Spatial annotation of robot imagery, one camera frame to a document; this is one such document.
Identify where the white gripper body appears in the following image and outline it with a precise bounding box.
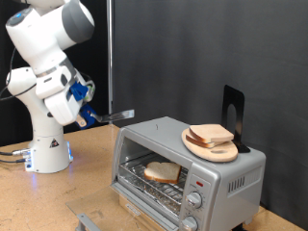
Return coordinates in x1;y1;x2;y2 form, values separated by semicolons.
43;81;96;127

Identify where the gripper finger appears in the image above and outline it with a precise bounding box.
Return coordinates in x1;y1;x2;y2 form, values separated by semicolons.
75;115;88;129

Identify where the metal spatula with blue block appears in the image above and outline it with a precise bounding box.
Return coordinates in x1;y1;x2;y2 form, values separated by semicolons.
46;103;136;130

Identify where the glass oven door with handle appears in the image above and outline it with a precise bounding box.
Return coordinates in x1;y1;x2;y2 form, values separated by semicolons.
65;182;181;231

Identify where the white bread slice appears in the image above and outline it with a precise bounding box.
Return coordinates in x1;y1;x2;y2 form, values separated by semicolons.
143;161;183;185
189;123;235;144
185;134;223;149

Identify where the foil lined oven tray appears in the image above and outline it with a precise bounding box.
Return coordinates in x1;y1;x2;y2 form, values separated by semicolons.
117;160;187;217

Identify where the silver toaster oven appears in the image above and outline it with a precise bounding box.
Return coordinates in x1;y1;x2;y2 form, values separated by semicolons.
110;115;268;231

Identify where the vertical metal pole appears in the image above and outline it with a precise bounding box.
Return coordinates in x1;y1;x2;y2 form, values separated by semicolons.
107;0;115;125

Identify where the silver temperature knob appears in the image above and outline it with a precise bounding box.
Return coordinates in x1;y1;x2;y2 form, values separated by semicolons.
185;191;204;210

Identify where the round wooden cutting board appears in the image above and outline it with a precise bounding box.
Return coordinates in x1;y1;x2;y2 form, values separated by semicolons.
181;127;240;164

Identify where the silver timer knob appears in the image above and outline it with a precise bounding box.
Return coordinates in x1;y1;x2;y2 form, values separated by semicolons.
180;216;199;231

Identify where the black metal bookend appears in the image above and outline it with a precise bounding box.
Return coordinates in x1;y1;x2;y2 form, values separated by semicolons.
220;85;252;154

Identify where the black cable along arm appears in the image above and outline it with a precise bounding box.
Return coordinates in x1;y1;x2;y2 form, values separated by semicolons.
0;47;38;102

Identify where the base cable with silver connector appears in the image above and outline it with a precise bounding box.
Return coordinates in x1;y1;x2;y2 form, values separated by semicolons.
0;147;32;158

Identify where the thin black base cable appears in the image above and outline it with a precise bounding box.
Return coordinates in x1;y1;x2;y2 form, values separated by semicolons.
0;157;27;165

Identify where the wire oven rack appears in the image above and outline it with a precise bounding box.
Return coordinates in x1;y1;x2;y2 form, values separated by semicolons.
118;152;190;208

